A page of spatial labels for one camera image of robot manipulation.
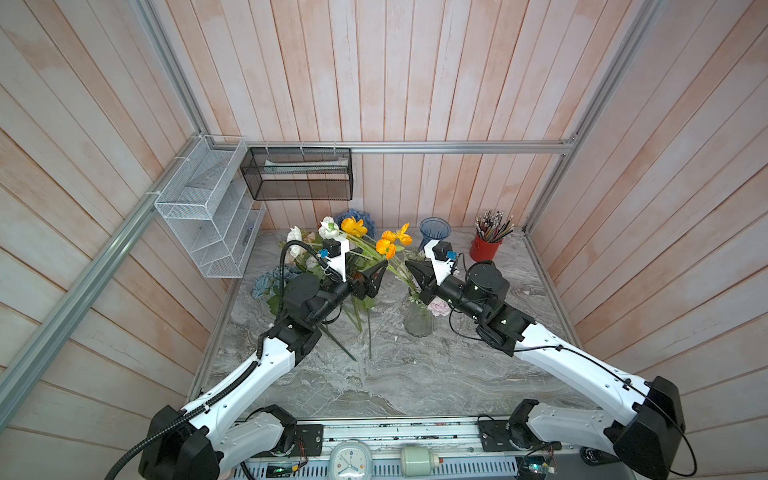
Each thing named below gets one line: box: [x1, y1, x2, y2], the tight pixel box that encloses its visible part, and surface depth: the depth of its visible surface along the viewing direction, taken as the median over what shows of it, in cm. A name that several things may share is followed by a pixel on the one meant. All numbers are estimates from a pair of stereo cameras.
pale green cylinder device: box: [400, 446, 440, 477], surface depth 65 cm
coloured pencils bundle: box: [475, 210, 515, 243], surface depth 103 cm
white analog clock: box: [328, 438, 373, 480], surface depth 70 cm
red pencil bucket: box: [469, 233, 503, 263], surface depth 107 cm
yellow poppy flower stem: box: [340, 217, 416, 295], surface depth 69 cm
